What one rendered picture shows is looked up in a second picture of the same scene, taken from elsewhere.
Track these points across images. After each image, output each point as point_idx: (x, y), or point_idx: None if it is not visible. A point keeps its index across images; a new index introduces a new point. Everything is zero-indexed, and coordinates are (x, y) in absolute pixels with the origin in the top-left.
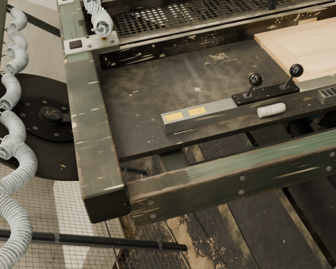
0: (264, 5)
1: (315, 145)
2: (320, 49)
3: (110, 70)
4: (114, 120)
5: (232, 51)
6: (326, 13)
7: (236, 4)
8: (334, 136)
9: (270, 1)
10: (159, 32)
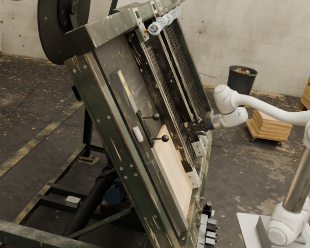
0: None
1: (134, 154)
2: (169, 162)
3: (125, 39)
4: (107, 44)
5: (153, 112)
6: (186, 164)
7: (173, 114)
8: (140, 164)
9: (184, 129)
10: None
